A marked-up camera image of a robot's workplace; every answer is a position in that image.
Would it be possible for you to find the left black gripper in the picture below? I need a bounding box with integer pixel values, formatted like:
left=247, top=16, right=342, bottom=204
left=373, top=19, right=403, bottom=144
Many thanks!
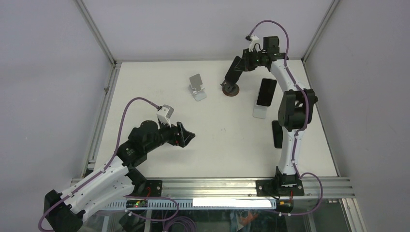
left=145, top=117, right=194, bottom=153

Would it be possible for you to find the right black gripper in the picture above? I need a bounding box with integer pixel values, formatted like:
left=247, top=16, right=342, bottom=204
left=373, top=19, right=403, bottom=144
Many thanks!
left=234, top=48, right=267, bottom=72

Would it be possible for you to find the black phone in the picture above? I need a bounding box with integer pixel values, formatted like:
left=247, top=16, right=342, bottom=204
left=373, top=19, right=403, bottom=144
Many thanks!
left=256, top=78, right=277, bottom=107
left=224, top=56, right=242, bottom=85
left=272, top=120, right=283, bottom=149

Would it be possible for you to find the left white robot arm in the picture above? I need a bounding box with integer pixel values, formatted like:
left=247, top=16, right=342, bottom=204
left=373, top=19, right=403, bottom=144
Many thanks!
left=41, top=120, right=196, bottom=232

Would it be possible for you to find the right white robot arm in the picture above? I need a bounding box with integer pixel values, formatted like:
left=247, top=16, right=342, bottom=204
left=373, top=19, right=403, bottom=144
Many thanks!
left=235, top=35, right=318, bottom=196

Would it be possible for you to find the black stand wooden base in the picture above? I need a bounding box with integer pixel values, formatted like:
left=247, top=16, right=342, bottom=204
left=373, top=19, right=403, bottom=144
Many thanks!
left=221, top=81, right=240, bottom=97

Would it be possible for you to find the silver phone stand left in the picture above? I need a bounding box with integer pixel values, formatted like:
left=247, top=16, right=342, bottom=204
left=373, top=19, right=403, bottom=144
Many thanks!
left=189, top=74, right=207, bottom=102

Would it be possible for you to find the silver phone stand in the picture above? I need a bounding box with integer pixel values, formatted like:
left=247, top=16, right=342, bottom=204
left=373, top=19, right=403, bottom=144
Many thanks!
left=252, top=104, right=268, bottom=119
left=189, top=74, right=207, bottom=102

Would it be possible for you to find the silver phone stand right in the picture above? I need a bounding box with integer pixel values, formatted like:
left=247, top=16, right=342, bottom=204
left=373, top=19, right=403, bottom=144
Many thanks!
left=252, top=104, right=268, bottom=119

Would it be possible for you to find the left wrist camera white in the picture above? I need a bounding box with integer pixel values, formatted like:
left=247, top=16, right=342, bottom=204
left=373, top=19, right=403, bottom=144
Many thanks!
left=156, top=104, right=174, bottom=127

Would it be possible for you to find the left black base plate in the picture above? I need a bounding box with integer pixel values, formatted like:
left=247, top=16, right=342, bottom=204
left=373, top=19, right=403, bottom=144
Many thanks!
left=141, top=180, right=163, bottom=197

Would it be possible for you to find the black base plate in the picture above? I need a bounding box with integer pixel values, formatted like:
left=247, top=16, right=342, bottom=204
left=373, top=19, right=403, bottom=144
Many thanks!
left=255, top=179, right=305, bottom=197
left=141, top=180, right=163, bottom=197

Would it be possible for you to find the white slotted cable duct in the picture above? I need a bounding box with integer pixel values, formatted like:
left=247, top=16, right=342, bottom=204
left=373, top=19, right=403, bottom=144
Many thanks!
left=103, top=198, right=277, bottom=211

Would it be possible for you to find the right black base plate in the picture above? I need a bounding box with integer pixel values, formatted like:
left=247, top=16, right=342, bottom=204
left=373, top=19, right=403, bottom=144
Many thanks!
left=255, top=179, right=305, bottom=197

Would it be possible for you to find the aluminium mounting rail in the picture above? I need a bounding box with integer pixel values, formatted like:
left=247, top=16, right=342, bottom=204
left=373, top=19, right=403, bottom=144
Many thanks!
left=147, top=177, right=356, bottom=199

